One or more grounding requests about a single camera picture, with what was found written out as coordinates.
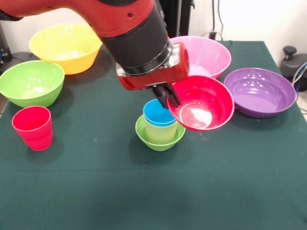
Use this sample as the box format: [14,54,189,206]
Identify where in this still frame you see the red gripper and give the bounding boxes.
[116,42,191,110]

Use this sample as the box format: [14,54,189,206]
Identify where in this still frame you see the blue cup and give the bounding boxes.
[143,99,178,127]

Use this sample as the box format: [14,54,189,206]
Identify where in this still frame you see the small red bowl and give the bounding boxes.
[167,75,235,132]

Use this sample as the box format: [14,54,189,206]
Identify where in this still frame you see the yellow cup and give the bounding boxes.
[143,116,179,145]

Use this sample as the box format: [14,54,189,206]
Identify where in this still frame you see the small green bowl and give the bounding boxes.
[135,114,187,152]

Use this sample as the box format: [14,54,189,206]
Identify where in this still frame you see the large green bowl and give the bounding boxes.
[0,60,65,108]

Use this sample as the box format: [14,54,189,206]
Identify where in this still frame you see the large pink bowl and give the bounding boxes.
[169,35,232,80]

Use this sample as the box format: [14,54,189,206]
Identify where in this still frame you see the purple bowl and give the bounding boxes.
[223,67,297,118]

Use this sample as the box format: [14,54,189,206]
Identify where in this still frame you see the dark green tablecloth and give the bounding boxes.
[0,40,307,230]

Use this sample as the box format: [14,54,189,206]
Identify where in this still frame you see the large yellow bowl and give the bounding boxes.
[28,23,103,75]

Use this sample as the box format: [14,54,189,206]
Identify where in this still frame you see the black equipment box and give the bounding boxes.
[0,23,12,70]

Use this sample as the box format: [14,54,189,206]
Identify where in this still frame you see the white and blue cables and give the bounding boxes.
[292,61,307,96]

